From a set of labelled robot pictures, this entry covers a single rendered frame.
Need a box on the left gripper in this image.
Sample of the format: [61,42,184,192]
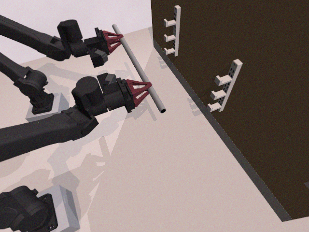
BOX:
[95,28,124,55]

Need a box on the grey metal tube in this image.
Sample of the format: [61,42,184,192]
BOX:
[112,24,166,113]

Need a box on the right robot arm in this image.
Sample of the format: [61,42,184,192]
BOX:
[0,73,120,232]

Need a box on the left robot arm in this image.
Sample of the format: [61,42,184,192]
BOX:
[0,15,108,115]

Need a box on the dark brown wall panel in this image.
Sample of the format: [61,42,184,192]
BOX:
[151,0,309,222]

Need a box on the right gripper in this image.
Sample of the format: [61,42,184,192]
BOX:
[103,77,152,113]

